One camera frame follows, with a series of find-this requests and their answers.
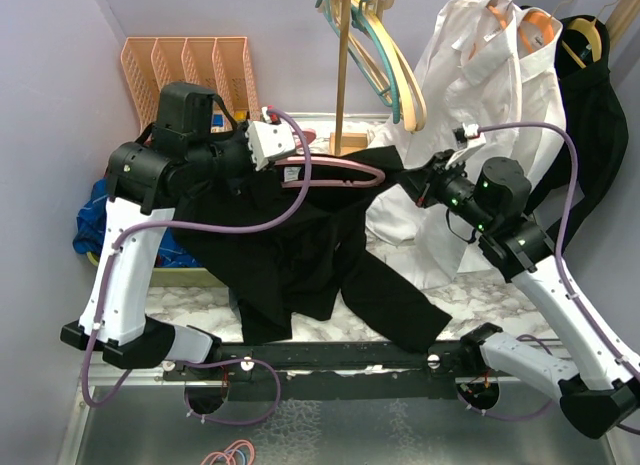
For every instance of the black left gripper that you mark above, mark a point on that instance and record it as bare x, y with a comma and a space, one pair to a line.
248, 164

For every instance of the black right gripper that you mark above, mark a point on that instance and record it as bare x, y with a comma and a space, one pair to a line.
416, 180

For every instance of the pink hanger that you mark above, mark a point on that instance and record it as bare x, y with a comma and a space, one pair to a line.
341, 167

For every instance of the black shirt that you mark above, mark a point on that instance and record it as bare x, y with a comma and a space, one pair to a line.
595, 119
317, 256

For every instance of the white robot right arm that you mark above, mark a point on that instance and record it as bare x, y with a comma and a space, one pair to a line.
540, 275

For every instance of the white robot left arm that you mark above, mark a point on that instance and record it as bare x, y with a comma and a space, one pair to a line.
145, 181

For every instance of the cream yellow hanger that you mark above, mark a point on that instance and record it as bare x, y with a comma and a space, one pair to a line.
413, 107

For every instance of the white shirt front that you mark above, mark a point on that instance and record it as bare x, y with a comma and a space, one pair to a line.
457, 91

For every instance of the white shirt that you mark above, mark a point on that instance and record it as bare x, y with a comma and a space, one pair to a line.
537, 148
457, 91

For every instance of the white shirt behind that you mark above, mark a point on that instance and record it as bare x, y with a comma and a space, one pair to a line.
537, 148

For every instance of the blue plaid shirt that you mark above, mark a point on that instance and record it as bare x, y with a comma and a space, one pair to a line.
91, 227

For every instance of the orange hanger left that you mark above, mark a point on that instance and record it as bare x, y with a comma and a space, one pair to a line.
491, 35

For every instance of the orange hanger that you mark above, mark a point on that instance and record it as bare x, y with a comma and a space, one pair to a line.
491, 35
535, 30

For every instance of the hanging black shirt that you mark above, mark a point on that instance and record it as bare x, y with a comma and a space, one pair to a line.
595, 119

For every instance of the orange hanger right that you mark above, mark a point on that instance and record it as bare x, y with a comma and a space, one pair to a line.
535, 30

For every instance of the blue small box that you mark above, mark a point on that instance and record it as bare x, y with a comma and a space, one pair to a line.
217, 124

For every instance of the pink plastic file organizer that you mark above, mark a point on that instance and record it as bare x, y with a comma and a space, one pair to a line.
222, 64

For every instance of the green laundry basket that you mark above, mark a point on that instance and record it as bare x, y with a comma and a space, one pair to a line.
184, 278

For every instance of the black base bar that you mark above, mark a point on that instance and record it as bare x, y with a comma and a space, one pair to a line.
246, 384

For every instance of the coloured rubber bands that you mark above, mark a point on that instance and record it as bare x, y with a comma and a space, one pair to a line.
240, 452

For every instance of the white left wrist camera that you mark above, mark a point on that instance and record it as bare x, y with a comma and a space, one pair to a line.
268, 143

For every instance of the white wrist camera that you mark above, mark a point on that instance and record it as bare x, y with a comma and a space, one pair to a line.
268, 143
469, 141

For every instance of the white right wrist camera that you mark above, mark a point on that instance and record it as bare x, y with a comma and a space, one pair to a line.
469, 141

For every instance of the aluminium rail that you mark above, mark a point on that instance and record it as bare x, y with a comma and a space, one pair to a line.
469, 367

